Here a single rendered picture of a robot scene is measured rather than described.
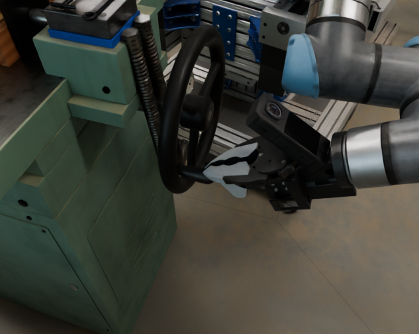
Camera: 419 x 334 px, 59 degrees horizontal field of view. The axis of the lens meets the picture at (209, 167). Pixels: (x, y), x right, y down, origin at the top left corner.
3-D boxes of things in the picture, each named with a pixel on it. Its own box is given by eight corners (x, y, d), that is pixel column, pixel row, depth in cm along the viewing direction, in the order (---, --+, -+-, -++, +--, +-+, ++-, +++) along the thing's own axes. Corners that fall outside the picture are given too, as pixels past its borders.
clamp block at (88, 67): (126, 108, 57) (115, 55, 50) (49, 91, 59) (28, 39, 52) (163, 55, 66) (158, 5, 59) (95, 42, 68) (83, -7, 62)
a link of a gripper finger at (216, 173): (212, 206, 58) (267, 201, 53) (193, 181, 55) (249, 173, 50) (218, 191, 60) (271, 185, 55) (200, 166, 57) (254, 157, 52)
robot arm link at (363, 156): (379, 154, 40) (380, 106, 45) (335, 160, 42) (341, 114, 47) (393, 199, 44) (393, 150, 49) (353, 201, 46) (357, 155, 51)
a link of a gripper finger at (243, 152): (218, 190, 60) (271, 185, 55) (200, 165, 57) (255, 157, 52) (224, 175, 62) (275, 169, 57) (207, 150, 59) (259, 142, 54)
